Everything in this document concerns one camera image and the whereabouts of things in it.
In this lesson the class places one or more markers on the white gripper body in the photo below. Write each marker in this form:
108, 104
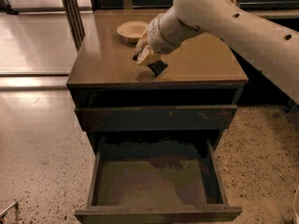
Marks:
154, 35

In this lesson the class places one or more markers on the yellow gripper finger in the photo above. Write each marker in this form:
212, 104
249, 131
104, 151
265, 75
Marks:
147, 56
142, 42

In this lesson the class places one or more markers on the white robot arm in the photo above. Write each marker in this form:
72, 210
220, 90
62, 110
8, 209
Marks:
267, 46

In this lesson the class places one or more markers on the grey drawer cabinet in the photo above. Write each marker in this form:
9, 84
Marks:
203, 71

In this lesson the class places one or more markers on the closed top drawer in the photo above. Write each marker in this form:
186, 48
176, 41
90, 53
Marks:
156, 118

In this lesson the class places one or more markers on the open middle drawer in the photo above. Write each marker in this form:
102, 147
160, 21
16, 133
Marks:
156, 183

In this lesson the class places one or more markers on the white ceramic bowl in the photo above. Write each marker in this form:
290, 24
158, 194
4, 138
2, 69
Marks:
132, 31

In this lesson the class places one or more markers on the dark object on floor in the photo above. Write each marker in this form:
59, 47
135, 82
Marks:
291, 107

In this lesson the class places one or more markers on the metal leg at corner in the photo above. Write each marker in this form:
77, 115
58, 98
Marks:
4, 211

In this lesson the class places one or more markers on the metal window frame post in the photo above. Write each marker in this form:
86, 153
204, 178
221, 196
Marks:
71, 10

